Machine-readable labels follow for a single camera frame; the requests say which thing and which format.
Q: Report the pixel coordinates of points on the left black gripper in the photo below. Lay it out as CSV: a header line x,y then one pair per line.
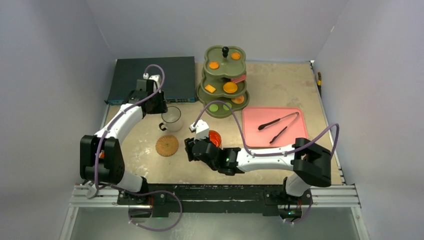
x,y
162,108

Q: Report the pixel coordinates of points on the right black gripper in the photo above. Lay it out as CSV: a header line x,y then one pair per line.
x,y
195,149

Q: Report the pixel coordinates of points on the orange translucent cup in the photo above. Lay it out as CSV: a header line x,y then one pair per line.
x,y
215,138

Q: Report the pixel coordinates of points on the white ribbed cup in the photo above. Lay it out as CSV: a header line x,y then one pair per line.
x,y
171,120

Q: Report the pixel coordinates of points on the woven coaster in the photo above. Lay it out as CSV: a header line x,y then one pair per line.
x,y
167,145

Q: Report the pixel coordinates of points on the green macaron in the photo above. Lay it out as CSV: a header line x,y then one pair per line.
x,y
226,106
213,108

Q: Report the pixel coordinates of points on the square yellow cracker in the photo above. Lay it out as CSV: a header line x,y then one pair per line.
x,y
209,88

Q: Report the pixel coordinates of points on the pink serving tray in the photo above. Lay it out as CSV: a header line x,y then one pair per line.
x,y
271,127

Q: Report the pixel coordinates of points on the orange bun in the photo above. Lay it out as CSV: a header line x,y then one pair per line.
x,y
238,100

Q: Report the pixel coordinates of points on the orange cookie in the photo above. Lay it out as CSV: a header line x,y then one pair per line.
x,y
235,56
213,65

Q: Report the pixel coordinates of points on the green three-tier stand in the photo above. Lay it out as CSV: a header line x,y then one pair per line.
x,y
228,69

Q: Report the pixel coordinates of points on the orange egg tart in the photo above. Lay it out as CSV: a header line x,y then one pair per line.
x,y
230,87

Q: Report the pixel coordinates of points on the pink cake slice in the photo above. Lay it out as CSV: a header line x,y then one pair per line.
x,y
239,79

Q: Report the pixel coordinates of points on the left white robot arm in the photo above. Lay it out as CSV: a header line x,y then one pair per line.
x,y
101,157

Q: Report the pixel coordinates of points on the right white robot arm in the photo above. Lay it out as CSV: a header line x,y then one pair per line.
x,y
309,162

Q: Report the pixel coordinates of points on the yellow black tool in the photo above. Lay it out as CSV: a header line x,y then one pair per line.
x,y
319,82

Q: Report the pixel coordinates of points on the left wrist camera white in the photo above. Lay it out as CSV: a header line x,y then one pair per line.
x,y
152,82

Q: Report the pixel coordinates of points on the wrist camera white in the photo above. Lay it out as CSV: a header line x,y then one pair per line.
x,y
201,130
152,82

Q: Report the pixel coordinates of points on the dark network switch box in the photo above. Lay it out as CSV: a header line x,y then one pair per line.
x,y
180,78

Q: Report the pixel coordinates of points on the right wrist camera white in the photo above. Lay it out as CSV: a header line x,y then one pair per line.
x,y
201,130

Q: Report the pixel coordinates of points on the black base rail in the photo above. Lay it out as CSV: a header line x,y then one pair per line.
x,y
265,199

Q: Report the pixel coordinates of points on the red handled tool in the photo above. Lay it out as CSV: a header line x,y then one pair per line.
x,y
92,189

